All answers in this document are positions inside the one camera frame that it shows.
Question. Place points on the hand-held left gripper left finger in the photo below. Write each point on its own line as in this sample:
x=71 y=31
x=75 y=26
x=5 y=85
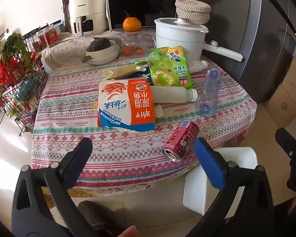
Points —
x=76 y=159

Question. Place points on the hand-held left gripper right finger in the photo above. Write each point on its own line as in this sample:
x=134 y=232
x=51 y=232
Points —
x=209 y=164

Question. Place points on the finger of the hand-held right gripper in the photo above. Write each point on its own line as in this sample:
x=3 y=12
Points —
x=285 y=139

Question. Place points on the white plastic bin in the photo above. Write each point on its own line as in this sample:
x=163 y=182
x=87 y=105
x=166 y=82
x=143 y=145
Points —
x=199 y=192

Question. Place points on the red drink can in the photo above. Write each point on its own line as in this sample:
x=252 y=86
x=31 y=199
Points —
x=181 y=138

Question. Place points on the clear plastic bottle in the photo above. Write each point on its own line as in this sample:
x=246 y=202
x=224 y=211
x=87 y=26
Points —
x=208 y=93

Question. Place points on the orange and white snack bag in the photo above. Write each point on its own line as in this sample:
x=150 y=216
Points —
x=128 y=103

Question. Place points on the plain white plastic bottle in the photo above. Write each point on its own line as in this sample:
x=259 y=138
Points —
x=170 y=94

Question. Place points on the green snack bag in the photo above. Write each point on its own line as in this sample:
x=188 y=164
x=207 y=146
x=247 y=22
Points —
x=167 y=69

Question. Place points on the person's left hand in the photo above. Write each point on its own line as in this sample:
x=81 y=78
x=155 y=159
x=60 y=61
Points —
x=125 y=231

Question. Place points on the person's dark trouser leg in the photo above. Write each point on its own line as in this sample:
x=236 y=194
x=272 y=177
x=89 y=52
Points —
x=288 y=223

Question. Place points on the patterned tablecloth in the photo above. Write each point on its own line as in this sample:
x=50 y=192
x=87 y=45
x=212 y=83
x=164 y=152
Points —
x=128 y=153

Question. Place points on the dark grey fridge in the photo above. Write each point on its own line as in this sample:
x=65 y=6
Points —
x=256 y=42

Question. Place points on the yellow packet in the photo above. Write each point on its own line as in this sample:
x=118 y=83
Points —
x=120 y=71

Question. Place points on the white bottle with label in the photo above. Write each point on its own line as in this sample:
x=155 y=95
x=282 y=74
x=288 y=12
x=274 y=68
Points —
x=198 y=66

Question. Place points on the blue cardboard box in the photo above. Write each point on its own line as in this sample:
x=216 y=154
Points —
x=141 y=76

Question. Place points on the white ceramic bowl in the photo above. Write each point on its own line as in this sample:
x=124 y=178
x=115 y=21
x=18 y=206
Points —
x=103 y=55

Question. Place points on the white dotted cloth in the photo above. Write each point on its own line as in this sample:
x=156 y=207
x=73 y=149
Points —
x=66 y=49

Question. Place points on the red snack packets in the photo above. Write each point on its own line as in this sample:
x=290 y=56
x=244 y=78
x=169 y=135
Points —
x=5 y=71

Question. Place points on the dark green squash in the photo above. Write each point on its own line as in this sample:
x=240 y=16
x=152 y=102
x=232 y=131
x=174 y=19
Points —
x=100 y=45

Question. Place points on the small tangerine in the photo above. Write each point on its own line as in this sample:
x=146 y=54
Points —
x=127 y=50
x=138 y=50

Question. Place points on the white electric pot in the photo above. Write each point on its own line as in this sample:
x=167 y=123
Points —
x=177 y=43

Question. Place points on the green leafy vegetables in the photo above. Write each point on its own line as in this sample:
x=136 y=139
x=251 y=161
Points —
x=14 y=48

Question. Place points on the glass teapot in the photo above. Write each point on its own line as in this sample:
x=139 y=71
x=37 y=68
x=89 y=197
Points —
x=140 y=40

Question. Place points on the glass vase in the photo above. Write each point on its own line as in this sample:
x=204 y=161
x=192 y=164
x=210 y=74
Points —
x=66 y=19

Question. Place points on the white pot lid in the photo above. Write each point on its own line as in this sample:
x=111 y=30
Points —
x=180 y=24

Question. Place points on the large orange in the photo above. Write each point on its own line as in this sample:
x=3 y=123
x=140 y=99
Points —
x=131 y=24

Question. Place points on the cream air fryer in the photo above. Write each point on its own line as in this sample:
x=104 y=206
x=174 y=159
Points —
x=88 y=7

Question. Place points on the woven basket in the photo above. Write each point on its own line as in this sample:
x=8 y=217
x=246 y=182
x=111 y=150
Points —
x=192 y=11

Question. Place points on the microwave oven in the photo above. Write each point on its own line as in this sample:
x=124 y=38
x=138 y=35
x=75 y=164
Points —
x=148 y=5

